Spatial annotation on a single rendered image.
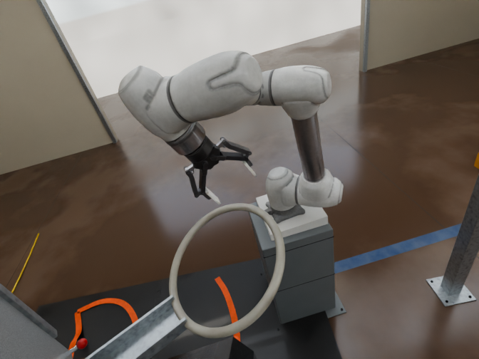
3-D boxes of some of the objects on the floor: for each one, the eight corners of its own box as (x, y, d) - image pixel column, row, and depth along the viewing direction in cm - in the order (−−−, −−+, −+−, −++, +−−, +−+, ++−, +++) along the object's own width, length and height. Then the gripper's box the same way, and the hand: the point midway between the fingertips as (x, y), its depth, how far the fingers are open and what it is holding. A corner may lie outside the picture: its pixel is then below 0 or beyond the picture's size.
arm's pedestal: (258, 274, 233) (237, 201, 186) (316, 256, 234) (309, 180, 188) (276, 334, 192) (255, 261, 146) (346, 313, 193) (347, 233, 147)
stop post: (476, 300, 182) (545, 160, 120) (445, 306, 183) (497, 171, 121) (454, 274, 198) (505, 139, 136) (425, 280, 199) (462, 148, 137)
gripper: (226, 105, 73) (263, 155, 87) (152, 165, 75) (200, 205, 89) (237, 117, 67) (274, 168, 82) (157, 181, 69) (207, 221, 84)
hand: (234, 185), depth 85 cm, fingers open, 13 cm apart
